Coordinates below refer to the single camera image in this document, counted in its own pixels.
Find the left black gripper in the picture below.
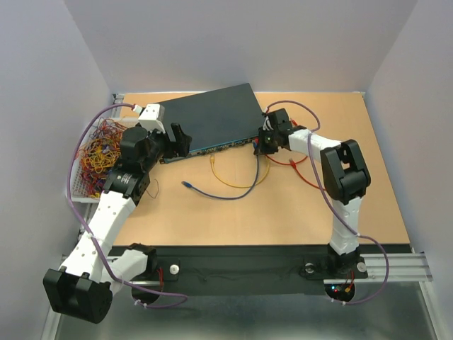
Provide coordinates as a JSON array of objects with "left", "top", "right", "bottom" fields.
[{"left": 142, "top": 123, "right": 192, "bottom": 171}]

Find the red ethernet cable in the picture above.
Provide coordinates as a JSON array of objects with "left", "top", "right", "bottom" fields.
[{"left": 267, "top": 118, "right": 326, "bottom": 192}]

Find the yellow ethernet cable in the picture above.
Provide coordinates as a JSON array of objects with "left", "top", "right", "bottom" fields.
[{"left": 210, "top": 141, "right": 271, "bottom": 188}]

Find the blue ethernet cable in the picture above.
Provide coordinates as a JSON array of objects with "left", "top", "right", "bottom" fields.
[{"left": 181, "top": 138, "right": 261, "bottom": 200}]

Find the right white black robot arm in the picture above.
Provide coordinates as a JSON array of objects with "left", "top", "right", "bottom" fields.
[{"left": 255, "top": 109, "right": 371, "bottom": 276}]

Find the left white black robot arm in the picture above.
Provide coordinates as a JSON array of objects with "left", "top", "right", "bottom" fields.
[{"left": 43, "top": 123, "right": 192, "bottom": 324}]

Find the white perforated plastic basket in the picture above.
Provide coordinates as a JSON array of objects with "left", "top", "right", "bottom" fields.
[{"left": 70, "top": 117, "right": 137, "bottom": 203}]

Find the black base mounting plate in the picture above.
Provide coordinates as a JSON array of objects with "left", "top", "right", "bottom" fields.
[{"left": 109, "top": 244, "right": 411, "bottom": 302}]

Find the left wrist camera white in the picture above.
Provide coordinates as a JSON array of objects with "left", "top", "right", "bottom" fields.
[{"left": 132, "top": 103, "right": 166, "bottom": 133}]

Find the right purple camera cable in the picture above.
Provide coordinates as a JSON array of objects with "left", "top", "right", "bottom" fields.
[{"left": 265, "top": 101, "right": 390, "bottom": 305}]

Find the purple camera cable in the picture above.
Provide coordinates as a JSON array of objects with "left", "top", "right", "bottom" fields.
[
  {"left": 265, "top": 101, "right": 390, "bottom": 305},
  {"left": 67, "top": 103, "right": 188, "bottom": 309}
]

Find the dark blue network switch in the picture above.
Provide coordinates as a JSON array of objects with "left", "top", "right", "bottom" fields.
[{"left": 159, "top": 83, "right": 264, "bottom": 158}]

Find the tangled colourful cable pile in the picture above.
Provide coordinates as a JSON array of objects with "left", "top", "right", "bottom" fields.
[{"left": 73, "top": 118, "right": 139, "bottom": 199}]

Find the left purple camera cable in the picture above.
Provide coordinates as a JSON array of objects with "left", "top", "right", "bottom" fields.
[{"left": 67, "top": 103, "right": 188, "bottom": 309}]

